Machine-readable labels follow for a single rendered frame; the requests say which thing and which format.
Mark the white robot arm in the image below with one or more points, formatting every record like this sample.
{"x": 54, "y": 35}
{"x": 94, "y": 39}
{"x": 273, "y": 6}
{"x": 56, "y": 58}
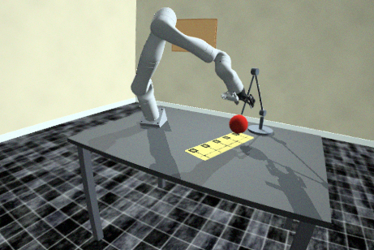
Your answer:
{"x": 163, "y": 26}

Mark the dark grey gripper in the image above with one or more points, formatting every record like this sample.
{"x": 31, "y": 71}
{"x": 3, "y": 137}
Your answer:
{"x": 243, "y": 96}

